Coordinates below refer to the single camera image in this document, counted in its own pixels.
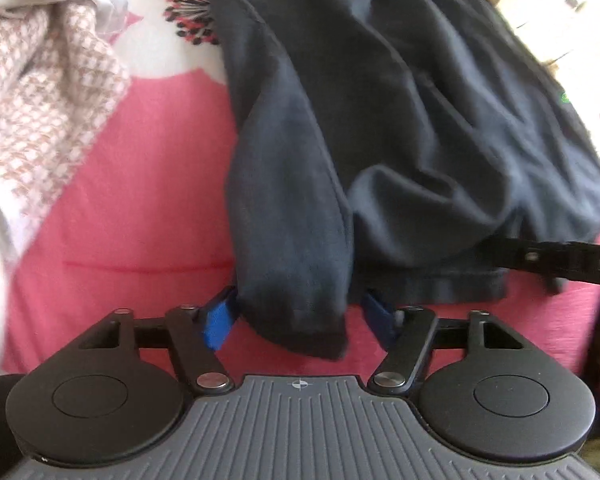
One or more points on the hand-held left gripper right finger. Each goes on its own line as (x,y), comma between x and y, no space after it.
(380,317)

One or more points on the dark grey pants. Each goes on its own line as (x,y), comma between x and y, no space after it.
(405,135)

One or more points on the pink floral blanket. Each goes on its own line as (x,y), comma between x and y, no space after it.
(145,200)

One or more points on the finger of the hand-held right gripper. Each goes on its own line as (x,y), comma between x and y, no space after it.
(555,260)

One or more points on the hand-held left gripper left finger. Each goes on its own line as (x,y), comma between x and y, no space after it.
(219,325)

